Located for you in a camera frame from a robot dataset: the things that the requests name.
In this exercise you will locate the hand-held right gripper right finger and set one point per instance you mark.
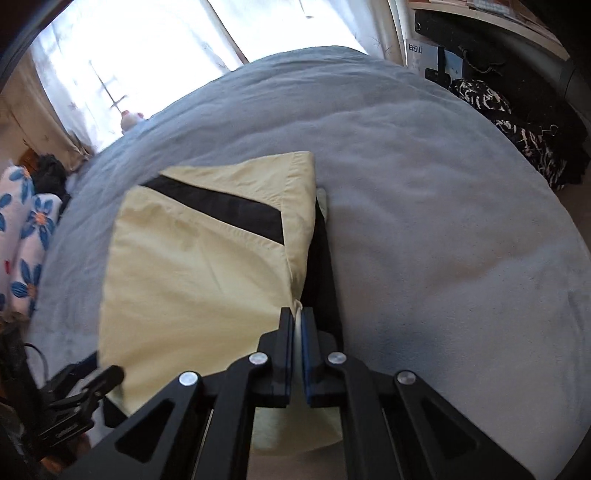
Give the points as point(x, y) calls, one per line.
point(318, 369)

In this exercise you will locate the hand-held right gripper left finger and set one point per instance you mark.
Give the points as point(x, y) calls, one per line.
point(277, 369)

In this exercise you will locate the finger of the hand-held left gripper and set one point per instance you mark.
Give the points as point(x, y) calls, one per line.
point(83, 397)

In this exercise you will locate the yellow and black hooded jacket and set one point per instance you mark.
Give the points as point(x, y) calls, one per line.
point(194, 258)

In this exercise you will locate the floral white blue pillows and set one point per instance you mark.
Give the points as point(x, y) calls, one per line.
point(27, 240)

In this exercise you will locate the grey-blue bed blanket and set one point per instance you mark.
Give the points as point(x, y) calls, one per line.
point(438, 230)

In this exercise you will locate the black clothing pile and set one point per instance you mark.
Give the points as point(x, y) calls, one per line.
point(51, 177)

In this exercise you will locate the pink plush toy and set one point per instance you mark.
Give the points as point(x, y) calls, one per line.
point(130, 121)

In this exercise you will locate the beige curtain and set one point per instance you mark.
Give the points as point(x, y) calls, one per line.
point(399, 32)
point(37, 110)

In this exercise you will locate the black and white patterned cloth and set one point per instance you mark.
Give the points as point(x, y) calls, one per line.
point(508, 124)

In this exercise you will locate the white box with blue print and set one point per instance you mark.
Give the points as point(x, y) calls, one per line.
point(425, 57)

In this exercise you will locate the sheer white floral curtain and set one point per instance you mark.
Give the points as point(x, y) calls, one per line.
point(161, 55)

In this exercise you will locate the grey tube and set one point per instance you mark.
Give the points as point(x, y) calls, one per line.
point(568, 74)

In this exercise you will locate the curved desk top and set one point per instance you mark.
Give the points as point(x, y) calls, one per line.
point(485, 16)

